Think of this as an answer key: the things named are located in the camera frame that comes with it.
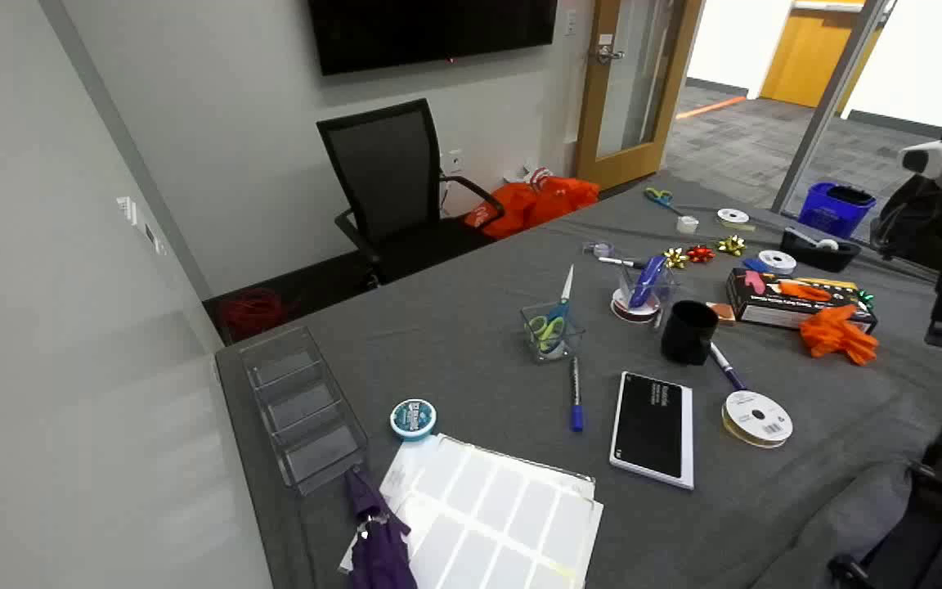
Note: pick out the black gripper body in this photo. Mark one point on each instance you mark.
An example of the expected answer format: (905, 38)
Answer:
(918, 224)

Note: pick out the black tape dispenser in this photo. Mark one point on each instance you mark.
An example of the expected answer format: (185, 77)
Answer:
(819, 250)

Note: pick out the blue and white tape roll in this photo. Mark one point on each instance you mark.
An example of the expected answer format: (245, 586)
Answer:
(415, 417)

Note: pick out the blue bin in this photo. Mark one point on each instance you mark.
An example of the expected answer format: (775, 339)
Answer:
(837, 207)

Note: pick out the green gift bow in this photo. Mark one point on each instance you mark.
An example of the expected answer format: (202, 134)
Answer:
(865, 296)

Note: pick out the orange gloves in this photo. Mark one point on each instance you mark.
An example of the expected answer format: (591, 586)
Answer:
(838, 333)

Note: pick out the black box with orange tools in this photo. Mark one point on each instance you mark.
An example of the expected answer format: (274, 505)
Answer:
(801, 300)

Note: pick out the grey metal pole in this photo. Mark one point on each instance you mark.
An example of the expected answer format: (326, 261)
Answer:
(833, 101)

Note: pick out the white spool with gold ribbon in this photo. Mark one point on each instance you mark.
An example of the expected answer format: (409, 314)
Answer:
(734, 218)

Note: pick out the gold gift bow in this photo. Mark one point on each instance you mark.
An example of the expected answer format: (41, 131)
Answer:
(731, 248)
(676, 257)

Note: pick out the yellow wooden door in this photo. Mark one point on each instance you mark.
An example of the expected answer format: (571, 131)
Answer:
(810, 54)

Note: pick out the black robot stand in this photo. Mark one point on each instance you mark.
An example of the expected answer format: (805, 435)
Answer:
(931, 512)

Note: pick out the small brown roll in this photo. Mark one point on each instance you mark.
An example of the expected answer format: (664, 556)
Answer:
(721, 313)

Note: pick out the red gift bow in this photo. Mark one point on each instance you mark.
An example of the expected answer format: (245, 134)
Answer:
(701, 254)

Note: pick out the white marker with blue cap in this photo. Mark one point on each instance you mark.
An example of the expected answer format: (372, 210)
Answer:
(723, 365)

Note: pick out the black mug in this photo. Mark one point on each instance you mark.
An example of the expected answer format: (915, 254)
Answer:
(688, 333)

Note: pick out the blue and green scissors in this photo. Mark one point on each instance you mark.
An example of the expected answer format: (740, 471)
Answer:
(663, 202)

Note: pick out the clear cup with markers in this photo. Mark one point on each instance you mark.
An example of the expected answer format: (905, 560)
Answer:
(639, 300)

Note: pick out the black marker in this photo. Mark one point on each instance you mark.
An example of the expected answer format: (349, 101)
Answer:
(624, 262)

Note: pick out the black tablet device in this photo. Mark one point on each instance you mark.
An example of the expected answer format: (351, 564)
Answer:
(657, 425)

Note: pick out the small clear round container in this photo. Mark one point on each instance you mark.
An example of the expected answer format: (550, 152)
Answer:
(600, 250)

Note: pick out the wooden door with glass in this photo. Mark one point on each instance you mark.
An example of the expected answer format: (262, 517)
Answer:
(591, 118)

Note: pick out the white pen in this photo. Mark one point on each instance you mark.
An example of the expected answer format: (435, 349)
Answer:
(566, 284)

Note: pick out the orange fabric bag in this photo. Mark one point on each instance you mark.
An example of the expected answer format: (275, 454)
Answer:
(539, 204)

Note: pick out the blue ballpoint pen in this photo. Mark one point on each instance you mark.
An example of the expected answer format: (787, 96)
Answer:
(576, 397)

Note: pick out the clear cup with scissors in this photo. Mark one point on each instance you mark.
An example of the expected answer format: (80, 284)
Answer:
(550, 333)

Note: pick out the grey tablecloth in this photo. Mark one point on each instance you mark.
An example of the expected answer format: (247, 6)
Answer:
(472, 362)

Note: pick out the white label sheets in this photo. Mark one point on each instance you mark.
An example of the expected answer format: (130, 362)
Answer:
(492, 526)

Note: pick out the black mesh office chair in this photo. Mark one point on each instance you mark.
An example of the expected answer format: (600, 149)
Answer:
(390, 174)

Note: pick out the purple cloth bundle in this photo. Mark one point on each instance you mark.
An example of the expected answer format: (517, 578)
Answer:
(379, 545)

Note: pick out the clear plastic tray organizer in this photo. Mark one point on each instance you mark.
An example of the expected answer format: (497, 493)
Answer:
(301, 411)

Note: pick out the black wall television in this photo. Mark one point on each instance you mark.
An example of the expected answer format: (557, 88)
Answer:
(427, 26)

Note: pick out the white wall thermostat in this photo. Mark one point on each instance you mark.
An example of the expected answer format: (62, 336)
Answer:
(130, 207)

